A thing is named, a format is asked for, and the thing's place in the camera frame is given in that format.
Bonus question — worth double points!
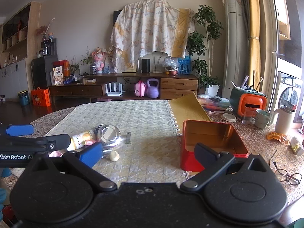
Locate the stack of books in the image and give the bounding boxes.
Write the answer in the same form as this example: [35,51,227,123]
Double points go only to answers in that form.
[197,94,232,112]

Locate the dark framed eyeglasses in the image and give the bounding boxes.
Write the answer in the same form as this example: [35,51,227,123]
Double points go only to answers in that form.
[269,149,302,186]

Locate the pale green mug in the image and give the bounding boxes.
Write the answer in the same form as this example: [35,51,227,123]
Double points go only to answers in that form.
[255,109,272,129]

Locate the clear drinking glass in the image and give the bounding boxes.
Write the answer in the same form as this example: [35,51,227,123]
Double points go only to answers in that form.
[242,106,257,124]

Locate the pink toy suitcase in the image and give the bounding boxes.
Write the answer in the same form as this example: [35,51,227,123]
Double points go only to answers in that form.
[134,80,146,97]

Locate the black television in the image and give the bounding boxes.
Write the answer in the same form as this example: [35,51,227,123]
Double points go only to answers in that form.
[113,10,123,29]

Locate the wooden wall shelf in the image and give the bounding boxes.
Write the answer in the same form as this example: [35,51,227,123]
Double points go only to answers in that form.
[271,0,291,41]

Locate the green orange desktop organizer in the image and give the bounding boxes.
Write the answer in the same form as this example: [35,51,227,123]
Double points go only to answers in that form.
[230,85,268,118]

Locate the gold patterned tablecloth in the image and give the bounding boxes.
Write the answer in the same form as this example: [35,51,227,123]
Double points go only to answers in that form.
[11,107,304,207]

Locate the orange snack wrapper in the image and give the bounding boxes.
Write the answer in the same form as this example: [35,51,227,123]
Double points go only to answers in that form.
[266,132,289,144]

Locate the potted green tree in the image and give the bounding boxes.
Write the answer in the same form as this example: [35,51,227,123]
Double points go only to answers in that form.
[186,5,225,97]

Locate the white standing air conditioner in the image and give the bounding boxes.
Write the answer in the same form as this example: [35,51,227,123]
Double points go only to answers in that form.
[222,0,250,100]

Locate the red tin box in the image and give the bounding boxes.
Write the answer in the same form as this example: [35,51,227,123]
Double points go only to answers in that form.
[180,119,249,172]

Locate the black water dispenser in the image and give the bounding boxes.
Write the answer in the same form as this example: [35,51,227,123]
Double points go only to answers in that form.
[39,38,57,57]

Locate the black cabinet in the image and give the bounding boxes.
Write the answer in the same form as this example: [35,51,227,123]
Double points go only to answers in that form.
[32,55,59,89]

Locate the wooden television stand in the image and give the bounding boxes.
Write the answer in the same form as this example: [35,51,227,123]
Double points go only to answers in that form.
[47,73,200,101]

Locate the washing machine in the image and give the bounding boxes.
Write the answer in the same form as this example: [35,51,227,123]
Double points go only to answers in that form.
[277,59,304,124]

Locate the white insulated cup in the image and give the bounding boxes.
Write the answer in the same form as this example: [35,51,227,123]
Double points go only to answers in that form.
[271,105,295,135]

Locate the purple kettlebell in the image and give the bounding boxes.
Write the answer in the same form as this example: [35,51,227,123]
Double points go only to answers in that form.
[146,78,160,98]

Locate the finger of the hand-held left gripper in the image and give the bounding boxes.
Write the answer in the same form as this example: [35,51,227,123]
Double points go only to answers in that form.
[36,134,72,158]
[0,123,34,137]

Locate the floral cloth cover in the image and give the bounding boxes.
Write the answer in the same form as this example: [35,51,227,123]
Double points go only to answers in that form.
[110,0,196,74]

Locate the white router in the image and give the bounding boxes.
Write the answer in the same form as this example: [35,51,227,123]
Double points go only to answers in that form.
[105,82,123,97]

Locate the small potted plant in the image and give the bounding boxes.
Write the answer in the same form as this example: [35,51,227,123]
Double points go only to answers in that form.
[68,56,82,75]

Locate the round silver tin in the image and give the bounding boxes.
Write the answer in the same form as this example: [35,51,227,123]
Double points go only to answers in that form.
[96,124,123,147]

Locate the yellow curtain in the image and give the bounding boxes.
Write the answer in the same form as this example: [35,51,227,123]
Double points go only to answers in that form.
[247,0,269,95]

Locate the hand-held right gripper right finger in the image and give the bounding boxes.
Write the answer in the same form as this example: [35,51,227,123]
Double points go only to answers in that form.
[180,143,270,192]

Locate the yellow woven table runner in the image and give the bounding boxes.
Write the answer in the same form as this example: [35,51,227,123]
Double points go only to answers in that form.
[166,93,212,124]

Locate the small glass jar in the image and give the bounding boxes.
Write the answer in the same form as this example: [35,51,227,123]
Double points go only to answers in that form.
[289,136,304,156]

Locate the blue printed box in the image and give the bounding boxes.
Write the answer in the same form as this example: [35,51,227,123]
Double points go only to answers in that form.
[178,55,192,74]

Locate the small cream plastic piece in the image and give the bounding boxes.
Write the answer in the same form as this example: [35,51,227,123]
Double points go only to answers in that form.
[108,150,120,162]

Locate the wooden wall cabinet unit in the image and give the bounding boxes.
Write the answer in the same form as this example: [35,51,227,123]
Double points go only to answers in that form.
[0,1,42,100]

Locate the orange gift box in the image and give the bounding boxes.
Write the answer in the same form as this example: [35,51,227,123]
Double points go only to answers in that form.
[31,87,51,107]

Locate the orange red gift bag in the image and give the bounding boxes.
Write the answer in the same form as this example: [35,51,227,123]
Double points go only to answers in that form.
[59,60,70,76]

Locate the white bottle yellow label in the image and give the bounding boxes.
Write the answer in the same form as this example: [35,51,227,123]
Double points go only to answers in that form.
[66,129,97,151]

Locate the white round lid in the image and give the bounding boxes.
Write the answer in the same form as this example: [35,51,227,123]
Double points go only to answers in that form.
[221,113,237,123]

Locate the cereal box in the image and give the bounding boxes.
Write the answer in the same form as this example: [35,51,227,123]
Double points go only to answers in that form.
[52,66,64,86]

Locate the cream quilted table mat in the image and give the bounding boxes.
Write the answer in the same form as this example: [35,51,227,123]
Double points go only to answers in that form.
[11,99,207,188]

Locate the dark teal trash bin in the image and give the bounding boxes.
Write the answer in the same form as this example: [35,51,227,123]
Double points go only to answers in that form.
[18,90,30,106]

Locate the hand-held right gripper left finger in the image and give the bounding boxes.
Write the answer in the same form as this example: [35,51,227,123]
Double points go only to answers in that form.
[24,144,118,192]

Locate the pink doll bouquet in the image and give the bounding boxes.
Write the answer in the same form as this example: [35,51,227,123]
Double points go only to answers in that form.
[91,47,112,74]

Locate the clear bag of fruit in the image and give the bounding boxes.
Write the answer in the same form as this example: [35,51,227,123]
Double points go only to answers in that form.
[163,57,179,76]

